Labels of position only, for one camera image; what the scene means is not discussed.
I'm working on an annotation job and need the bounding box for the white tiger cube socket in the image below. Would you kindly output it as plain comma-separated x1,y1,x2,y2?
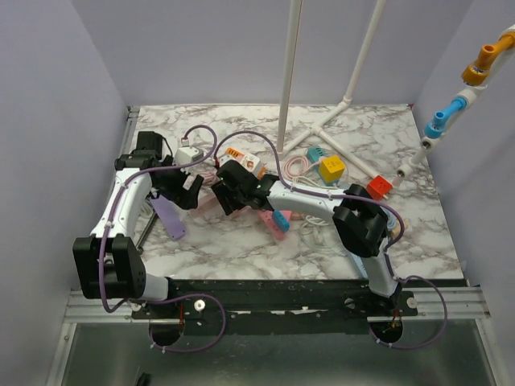
241,154,266,179

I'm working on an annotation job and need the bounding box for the pink long power strip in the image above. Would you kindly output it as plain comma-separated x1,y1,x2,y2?
189,194,220,218

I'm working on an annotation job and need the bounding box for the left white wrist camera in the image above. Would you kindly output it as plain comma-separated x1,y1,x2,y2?
174,146,204,166

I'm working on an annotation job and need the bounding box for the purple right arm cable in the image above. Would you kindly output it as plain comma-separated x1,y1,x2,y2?
212,131,448,282

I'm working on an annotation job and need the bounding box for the beige cube socket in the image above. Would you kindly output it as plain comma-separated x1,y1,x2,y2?
390,218,409,239

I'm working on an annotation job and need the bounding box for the pink coiled cable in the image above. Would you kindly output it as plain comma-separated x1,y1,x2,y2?
282,156,319,182

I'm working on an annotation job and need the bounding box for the orange white cube socket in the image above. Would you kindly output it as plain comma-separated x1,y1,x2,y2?
225,147,245,162

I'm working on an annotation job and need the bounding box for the yellow cube socket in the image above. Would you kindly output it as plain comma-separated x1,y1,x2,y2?
319,155,346,184

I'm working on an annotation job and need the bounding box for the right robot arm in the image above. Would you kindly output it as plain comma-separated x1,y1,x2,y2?
212,161,400,315

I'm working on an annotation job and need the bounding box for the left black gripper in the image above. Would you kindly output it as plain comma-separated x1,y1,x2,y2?
154,155,204,209

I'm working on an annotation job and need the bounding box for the purple power strip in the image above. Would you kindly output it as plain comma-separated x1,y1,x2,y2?
150,195,186,241

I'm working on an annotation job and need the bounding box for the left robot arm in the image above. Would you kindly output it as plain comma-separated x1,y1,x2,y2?
72,131,204,318

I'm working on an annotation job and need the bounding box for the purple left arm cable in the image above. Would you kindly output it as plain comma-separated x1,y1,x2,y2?
96,125,218,314

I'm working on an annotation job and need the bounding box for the red cube socket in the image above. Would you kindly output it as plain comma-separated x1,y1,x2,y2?
365,175,393,201

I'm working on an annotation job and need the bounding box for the teal plug adapter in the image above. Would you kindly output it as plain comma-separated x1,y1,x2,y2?
306,146,326,164

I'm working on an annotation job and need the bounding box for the blue small plug adapter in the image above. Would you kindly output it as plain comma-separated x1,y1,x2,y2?
272,211,290,232

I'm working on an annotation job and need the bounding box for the green handle screwdriver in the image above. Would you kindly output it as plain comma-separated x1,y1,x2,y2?
135,212,158,254

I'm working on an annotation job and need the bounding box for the white PVC pipe stand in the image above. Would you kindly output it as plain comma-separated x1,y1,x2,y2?
277,1,408,179

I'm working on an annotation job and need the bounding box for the pink triangular socket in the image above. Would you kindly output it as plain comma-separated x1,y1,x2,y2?
257,210,291,240

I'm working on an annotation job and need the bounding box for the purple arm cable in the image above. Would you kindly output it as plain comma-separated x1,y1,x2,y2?
212,131,448,282
96,125,218,314

